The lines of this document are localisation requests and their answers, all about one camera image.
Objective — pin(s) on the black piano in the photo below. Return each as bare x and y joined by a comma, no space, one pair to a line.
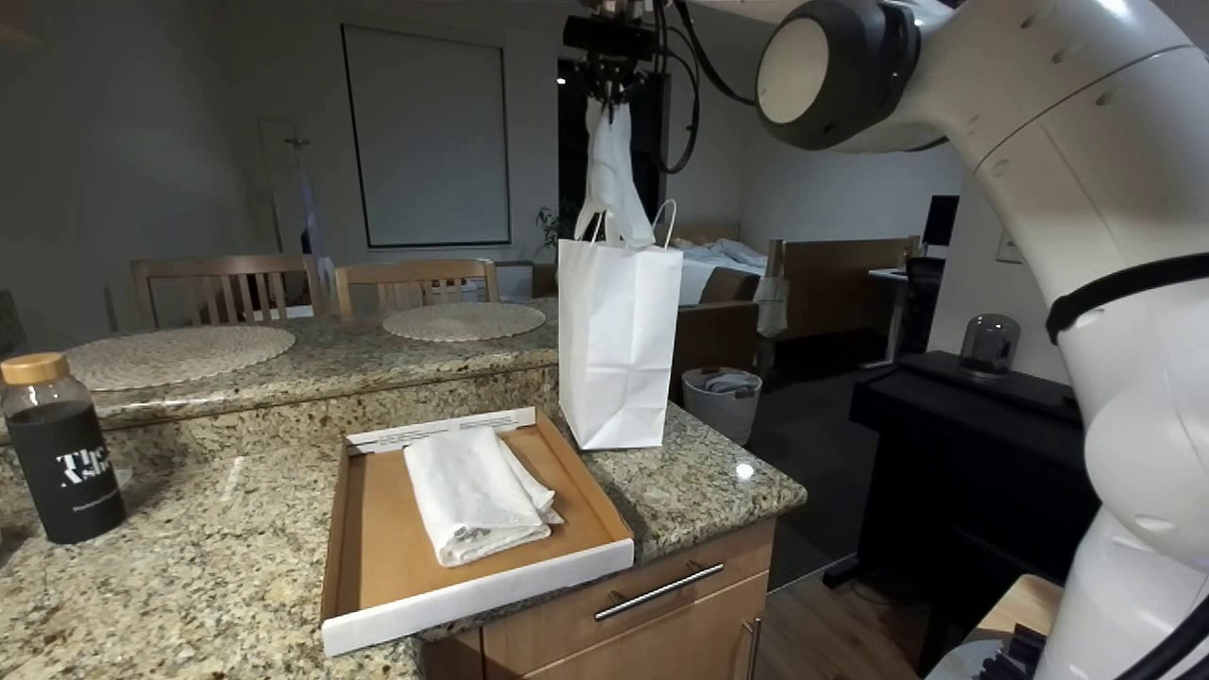
969,466

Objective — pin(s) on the shallow cardboard tray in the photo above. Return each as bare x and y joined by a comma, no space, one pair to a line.
380,543

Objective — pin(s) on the wooden lower cabinet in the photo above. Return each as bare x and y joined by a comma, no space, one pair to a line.
680,630

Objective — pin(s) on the white wall outlet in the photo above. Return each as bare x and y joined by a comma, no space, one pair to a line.
1010,246

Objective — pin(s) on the white paper bag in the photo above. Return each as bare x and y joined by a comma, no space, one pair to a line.
616,352

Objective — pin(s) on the black jar with wooden lid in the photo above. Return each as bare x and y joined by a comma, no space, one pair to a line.
61,466

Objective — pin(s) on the white trash bin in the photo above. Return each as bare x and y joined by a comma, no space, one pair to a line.
723,406

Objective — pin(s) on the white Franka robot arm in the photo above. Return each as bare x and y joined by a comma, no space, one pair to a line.
1109,154

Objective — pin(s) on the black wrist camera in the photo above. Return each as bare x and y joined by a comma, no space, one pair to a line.
609,41

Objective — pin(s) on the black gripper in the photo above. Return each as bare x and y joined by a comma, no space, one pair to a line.
614,76

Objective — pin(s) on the white wall board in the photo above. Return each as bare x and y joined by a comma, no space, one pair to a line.
429,139

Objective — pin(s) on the black speaker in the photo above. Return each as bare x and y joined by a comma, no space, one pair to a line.
941,222

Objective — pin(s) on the wooden stool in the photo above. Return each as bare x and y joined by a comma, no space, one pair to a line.
1020,607

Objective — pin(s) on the white cloth pile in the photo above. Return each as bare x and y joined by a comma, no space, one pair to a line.
723,267

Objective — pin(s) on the dark doorway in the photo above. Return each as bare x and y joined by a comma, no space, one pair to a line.
646,114

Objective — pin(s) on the round woven placemat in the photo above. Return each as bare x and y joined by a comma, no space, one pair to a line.
174,358
461,321

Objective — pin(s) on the wooden dining chair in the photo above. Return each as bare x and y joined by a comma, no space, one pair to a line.
226,287
410,286

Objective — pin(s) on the metal kettle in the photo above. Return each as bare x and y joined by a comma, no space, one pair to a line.
990,340

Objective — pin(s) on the white towel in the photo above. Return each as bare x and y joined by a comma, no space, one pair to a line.
614,189
475,495

